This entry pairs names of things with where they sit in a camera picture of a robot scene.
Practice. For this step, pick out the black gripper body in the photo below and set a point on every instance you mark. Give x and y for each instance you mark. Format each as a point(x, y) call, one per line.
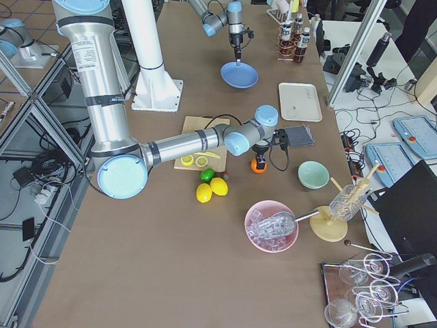
point(236, 39)
point(259, 149)

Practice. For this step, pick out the orange fruit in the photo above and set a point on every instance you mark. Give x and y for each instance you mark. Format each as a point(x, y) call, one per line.
point(257, 171)

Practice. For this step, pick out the blue plate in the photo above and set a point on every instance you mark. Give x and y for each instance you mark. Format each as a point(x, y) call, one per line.
point(239, 75)

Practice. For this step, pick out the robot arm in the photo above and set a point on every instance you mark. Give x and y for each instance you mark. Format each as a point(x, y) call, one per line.
point(230, 16)
point(123, 163)

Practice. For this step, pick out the grey folded cloth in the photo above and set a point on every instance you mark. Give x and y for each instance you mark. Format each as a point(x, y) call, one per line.
point(299, 136)

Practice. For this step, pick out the yellow lemon near strawberry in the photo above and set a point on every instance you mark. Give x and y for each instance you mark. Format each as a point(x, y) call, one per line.
point(219, 186)

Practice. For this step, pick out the yellow plastic knife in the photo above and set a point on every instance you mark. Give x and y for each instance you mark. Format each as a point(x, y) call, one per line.
point(208, 154)

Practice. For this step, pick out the tea bottle left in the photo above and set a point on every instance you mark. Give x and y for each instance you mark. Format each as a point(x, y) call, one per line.
point(285, 45)

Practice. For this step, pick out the tea bottle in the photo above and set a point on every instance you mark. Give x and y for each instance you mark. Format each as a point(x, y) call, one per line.
point(298, 24)
point(302, 44)
point(285, 45)

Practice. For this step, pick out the green bowl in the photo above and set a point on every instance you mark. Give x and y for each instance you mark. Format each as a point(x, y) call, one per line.
point(313, 175)

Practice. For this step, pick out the green lime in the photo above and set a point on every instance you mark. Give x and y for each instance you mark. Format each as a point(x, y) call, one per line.
point(207, 175)

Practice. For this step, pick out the lemon slice upper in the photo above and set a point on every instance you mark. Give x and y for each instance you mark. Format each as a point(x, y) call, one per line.
point(201, 161)

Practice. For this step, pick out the lemon slice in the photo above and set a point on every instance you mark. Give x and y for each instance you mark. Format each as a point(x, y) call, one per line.
point(187, 160)
point(201, 161)

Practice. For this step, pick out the tea bottle front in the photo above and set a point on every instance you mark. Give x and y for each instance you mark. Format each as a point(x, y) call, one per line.
point(302, 44)

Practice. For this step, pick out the cream rabbit tray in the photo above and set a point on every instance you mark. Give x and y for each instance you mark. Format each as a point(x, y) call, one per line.
point(299, 102)

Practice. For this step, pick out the yellow lemon far right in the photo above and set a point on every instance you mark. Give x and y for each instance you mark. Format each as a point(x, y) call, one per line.
point(203, 193)

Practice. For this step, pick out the tea bottle right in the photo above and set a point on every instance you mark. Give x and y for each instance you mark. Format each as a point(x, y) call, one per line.
point(298, 24)

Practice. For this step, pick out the metal ice scoop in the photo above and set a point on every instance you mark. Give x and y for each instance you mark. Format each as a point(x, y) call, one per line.
point(279, 225)

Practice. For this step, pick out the pink bowl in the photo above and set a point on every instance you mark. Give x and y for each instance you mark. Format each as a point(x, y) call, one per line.
point(268, 208)

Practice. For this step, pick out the lemon slice lower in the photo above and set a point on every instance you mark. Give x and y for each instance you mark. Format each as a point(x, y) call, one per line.
point(187, 160)

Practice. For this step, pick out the wooden cutting board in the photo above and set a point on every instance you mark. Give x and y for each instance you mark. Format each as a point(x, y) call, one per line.
point(192, 123)

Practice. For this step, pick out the clear ice cubes pile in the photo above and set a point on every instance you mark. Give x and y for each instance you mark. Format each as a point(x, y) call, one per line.
point(275, 244)

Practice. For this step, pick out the wooden cup stand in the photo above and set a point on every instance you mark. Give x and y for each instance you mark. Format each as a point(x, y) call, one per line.
point(328, 227)

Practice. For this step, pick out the clear glass on stand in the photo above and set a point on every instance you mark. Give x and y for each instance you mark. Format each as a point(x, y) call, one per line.
point(346, 204)

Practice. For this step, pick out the blue teach pendant near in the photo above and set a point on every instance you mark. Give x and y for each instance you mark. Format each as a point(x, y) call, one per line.
point(394, 161)

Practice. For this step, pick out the blue teach pendant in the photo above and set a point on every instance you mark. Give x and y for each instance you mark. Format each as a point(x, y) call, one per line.
point(419, 134)
point(394, 161)

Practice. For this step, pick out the black water bottle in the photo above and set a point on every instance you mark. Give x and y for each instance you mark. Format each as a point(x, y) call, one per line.
point(378, 50)

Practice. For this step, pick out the black monitor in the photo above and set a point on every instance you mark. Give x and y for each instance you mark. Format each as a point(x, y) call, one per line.
point(408, 211)

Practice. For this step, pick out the blue teach pendant far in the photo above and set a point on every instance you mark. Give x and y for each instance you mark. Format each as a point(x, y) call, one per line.
point(419, 134)

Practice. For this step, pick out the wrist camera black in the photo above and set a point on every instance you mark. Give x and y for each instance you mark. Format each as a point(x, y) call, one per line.
point(249, 33)
point(280, 139)

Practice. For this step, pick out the copper wire bottle rack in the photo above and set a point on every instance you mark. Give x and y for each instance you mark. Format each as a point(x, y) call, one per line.
point(293, 46)

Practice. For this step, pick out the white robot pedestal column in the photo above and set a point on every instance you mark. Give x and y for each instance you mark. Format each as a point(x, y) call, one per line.
point(155, 89)

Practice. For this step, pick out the wire glass rack tray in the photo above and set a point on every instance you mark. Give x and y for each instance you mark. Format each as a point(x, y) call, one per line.
point(361, 291)

